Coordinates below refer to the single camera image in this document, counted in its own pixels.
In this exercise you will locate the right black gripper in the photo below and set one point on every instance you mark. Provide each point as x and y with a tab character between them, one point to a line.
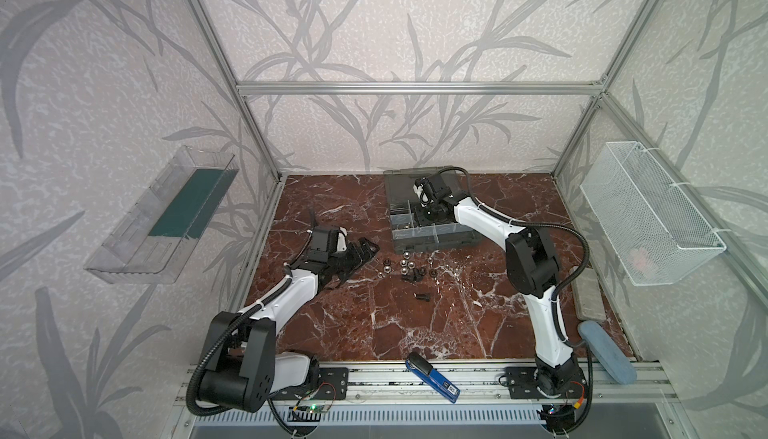
430	204

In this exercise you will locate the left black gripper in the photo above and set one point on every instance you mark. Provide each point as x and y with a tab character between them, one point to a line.
351	254

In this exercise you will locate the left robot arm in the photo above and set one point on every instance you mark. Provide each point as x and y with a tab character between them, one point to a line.
239	366

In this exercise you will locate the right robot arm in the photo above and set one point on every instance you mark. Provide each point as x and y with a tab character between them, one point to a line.
532	267

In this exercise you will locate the grey compartment organizer box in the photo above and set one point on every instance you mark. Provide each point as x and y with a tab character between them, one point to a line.
412	229

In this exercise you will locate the black screw cluster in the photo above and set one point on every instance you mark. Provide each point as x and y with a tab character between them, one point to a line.
416	275

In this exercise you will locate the blue black utility knife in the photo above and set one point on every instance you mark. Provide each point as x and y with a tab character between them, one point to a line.
433	378

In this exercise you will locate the grey sponge block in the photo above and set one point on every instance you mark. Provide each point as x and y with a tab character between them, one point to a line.
588	299

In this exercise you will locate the pink object in basket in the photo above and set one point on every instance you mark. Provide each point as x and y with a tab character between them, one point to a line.
642	261

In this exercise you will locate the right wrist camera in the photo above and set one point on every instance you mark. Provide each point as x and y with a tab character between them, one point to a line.
420	192

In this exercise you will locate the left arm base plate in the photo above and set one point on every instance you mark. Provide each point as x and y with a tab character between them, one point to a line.
325	384

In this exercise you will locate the aluminium front rail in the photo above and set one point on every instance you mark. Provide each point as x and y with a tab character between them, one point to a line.
390	382

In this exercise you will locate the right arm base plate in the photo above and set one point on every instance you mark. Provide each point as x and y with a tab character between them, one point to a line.
529	383

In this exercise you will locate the clear acrylic wall shelf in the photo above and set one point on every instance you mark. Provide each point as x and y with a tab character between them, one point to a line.
156	238

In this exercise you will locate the white wire mesh basket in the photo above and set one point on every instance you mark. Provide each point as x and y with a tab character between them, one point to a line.
640	205

